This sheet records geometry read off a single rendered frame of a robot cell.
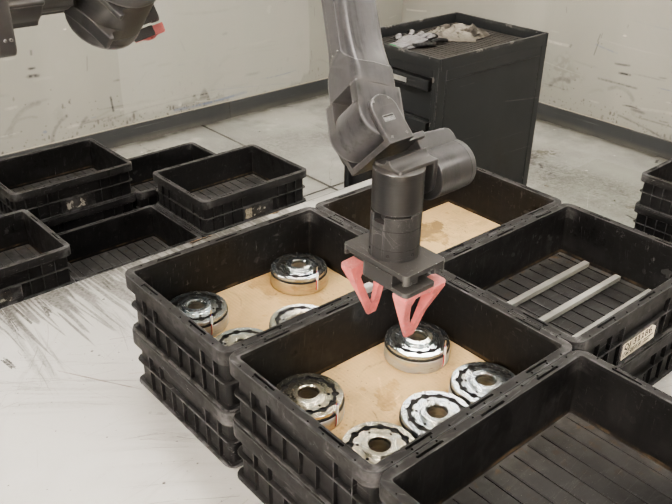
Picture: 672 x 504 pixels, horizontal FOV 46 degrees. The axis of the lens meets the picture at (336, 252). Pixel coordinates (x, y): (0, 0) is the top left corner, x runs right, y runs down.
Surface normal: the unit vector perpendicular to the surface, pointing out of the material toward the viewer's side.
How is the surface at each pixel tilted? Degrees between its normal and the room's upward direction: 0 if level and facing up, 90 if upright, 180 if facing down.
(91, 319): 0
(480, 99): 90
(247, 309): 0
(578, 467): 0
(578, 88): 90
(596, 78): 90
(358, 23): 44
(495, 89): 90
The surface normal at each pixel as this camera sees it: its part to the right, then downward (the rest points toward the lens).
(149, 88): 0.66, 0.37
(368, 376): 0.02, -0.88
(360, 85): 0.48, -0.35
